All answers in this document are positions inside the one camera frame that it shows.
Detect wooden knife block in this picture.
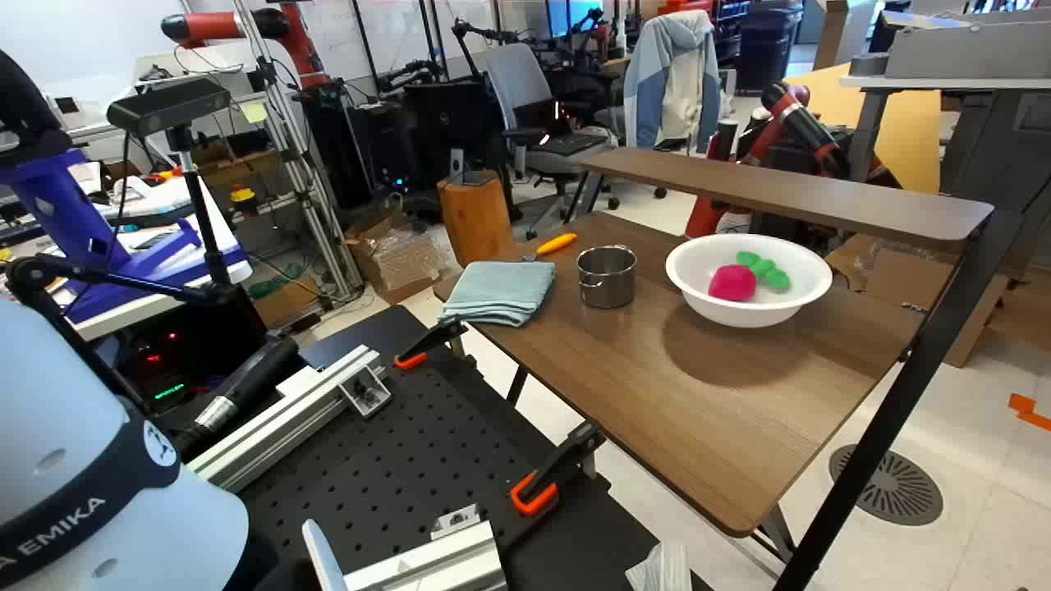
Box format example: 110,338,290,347
436,169,514,267

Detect green plush toy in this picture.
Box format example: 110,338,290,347
736,249,793,292

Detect long aluminium extrusion rail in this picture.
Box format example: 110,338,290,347
191,343,392,492

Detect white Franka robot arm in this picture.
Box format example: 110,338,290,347
0,299,249,591

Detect red robot arm background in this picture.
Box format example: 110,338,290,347
160,0,328,90

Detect short aluminium extrusion rail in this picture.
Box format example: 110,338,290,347
303,505,506,591

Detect rear orange black clamp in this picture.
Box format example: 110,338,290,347
392,317,465,370

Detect small silver pot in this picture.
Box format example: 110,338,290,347
575,244,636,308

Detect black camera on stand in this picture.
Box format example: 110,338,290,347
106,79,230,287

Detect pink plush toy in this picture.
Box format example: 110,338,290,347
709,262,759,303

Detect grey office chair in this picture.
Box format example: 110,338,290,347
484,41,614,238

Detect light blue folded towel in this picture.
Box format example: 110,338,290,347
444,262,555,328

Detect front orange black clamp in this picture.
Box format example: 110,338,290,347
510,422,603,517

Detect metal lattice tower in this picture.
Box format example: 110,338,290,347
234,0,362,306

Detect orange black clamp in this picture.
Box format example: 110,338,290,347
392,317,465,370
510,422,603,517

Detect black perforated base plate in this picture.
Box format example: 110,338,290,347
241,308,652,591

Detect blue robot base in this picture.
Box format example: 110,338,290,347
0,46,257,343

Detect round floor drain grate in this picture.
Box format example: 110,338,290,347
854,454,942,524

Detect white bowl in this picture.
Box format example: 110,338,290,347
662,232,832,328

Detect wooden desk upper shelf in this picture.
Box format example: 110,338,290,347
582,146,991,244

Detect cardboard box on floor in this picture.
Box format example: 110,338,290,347
344,209,439,303

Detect orange marker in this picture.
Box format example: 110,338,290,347
531,232,579,260

